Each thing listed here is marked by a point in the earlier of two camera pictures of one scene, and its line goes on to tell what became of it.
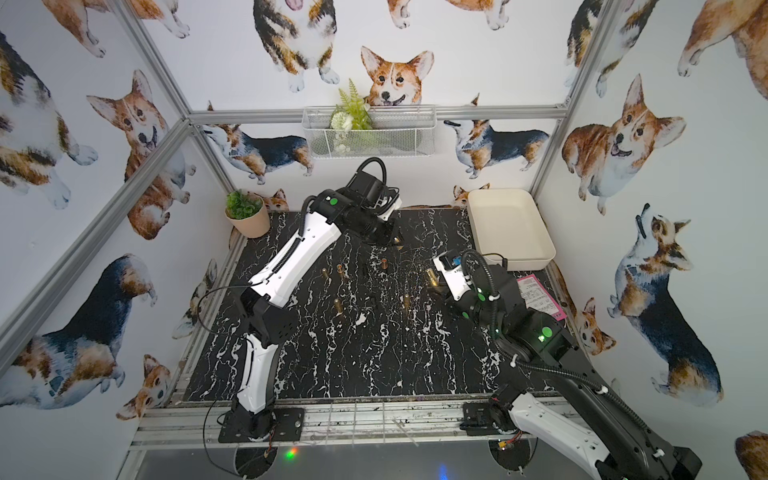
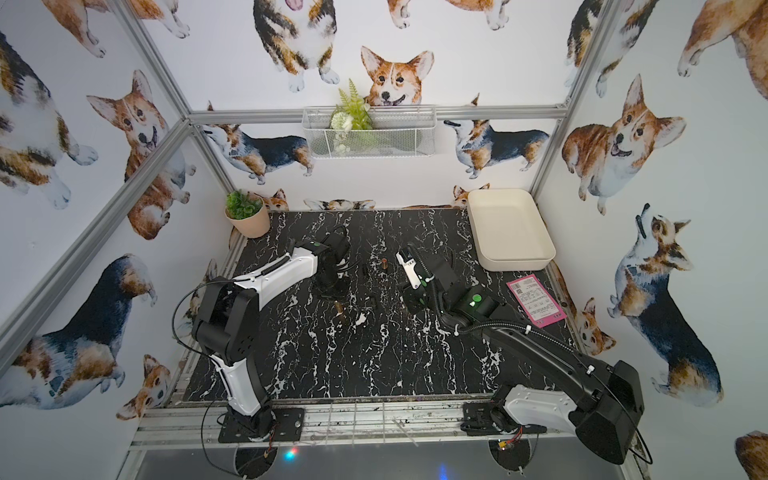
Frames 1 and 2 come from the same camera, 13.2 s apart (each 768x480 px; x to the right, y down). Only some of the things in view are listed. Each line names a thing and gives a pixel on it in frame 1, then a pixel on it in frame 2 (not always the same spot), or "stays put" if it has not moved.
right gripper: (452, 304) → (409, 298)
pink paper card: (538, 297) stays put
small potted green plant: (247, 212) stays put
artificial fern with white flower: (352, 112) stays put
